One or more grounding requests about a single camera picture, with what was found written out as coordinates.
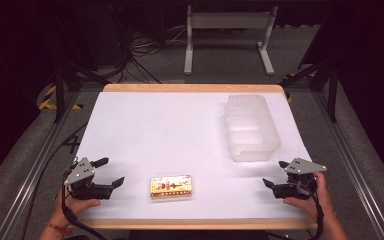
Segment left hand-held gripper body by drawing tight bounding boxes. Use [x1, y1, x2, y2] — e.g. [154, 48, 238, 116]
[63, 157, 114, 201]

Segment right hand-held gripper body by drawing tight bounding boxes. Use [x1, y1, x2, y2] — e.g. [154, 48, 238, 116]
[272, 157, 328, 201]

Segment clear plastic container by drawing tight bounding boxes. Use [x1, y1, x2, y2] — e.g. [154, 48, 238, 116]
[223, 93, 282, 163]

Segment yellow snack packet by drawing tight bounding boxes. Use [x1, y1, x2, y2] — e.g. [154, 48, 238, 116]
[149, 174, 194, 201]

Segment person's left hand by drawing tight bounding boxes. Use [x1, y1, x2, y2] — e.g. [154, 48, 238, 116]
[54, 186, 102, 228]

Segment person's right hand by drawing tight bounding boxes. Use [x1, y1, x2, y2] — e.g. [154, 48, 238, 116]
[282, 171, 335, 224]

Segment yellow black hazard tape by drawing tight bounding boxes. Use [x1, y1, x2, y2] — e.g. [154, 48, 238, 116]
[38, 84, 84, 111]
[280, 71, 317, 104]

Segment white table mat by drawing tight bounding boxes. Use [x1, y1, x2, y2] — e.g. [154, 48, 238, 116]
[75, 91, 313, 221]

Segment black metal stand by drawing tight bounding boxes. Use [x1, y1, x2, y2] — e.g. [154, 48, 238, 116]
[279, 55, 340, 123]
[50, 60, 112, 124]

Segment person's dark lap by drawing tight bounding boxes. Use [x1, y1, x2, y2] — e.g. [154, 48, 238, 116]
[127, 229, 272, 240]

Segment wooden table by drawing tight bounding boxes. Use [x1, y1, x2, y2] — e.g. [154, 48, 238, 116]
[67, 83, 318, 231]

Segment thin black floor cable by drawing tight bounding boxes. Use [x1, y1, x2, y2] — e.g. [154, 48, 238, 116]
[19, 121, 90, 240]

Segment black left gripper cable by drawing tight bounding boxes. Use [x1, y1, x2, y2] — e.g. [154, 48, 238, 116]
[60, 169, 109, 240]

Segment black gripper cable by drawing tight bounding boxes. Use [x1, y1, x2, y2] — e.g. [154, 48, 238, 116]
[60, 169, 109, 240]
[296, 181, 326, 240]

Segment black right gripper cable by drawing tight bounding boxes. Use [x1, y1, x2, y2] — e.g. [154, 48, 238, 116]
[296, 181, 326, 240]

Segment aluminium floor rail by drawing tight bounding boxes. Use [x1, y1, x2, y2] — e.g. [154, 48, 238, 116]
[312, 89, 384, 240]
[0, 89, 82, 240]

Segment red string bracelet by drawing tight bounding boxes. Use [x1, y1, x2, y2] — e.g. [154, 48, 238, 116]
[44, 221, 73, 236]

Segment bundle of black floor cables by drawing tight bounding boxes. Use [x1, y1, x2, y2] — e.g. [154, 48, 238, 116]
[105, 23, 188, 85]

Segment white metal desk frame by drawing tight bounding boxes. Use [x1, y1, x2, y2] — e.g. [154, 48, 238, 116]
[183, 4, 280, 76]

